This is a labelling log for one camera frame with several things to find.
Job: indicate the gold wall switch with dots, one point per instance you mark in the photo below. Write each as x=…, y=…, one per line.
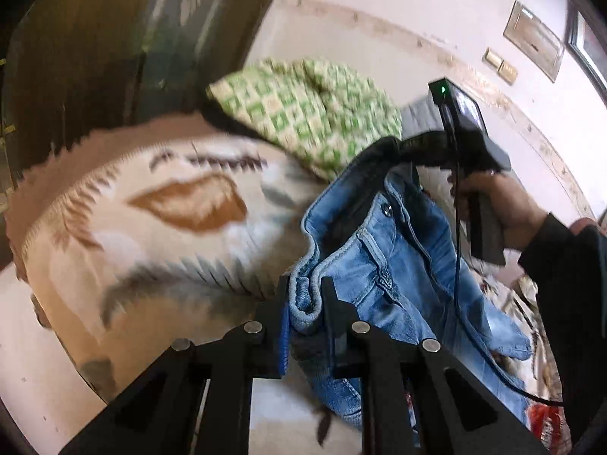
x=508, y=73
x=493, y=58

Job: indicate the person's right forearm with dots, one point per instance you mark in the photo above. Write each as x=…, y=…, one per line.
x=569, y=322

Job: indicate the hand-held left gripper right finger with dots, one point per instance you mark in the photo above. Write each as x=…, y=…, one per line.
x=337, y=336

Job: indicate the grey quilted pillow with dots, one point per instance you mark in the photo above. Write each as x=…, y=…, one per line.
x=419, y=118

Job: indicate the dark picture frame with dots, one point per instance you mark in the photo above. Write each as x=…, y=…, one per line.
x=588, y=47

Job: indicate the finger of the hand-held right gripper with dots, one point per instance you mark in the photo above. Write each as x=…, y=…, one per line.
x=419, y=150

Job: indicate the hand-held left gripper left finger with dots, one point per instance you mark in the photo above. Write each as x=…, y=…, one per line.
x=284, y=336

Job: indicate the blue denim pants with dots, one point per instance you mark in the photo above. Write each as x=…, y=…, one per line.
x=403, y=270

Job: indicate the beige leaf print blanket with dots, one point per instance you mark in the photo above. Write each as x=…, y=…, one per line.
x=142, y=246

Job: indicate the dark wooden door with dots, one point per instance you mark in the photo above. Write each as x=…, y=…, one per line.
x=95, y=57

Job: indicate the person's right hand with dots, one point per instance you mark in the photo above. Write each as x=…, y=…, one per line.
x=512, y=204

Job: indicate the beige wall panel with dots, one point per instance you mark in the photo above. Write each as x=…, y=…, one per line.
x=533, y=42

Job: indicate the green patterned blanket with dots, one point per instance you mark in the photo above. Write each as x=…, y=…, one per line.
x=308, y=109

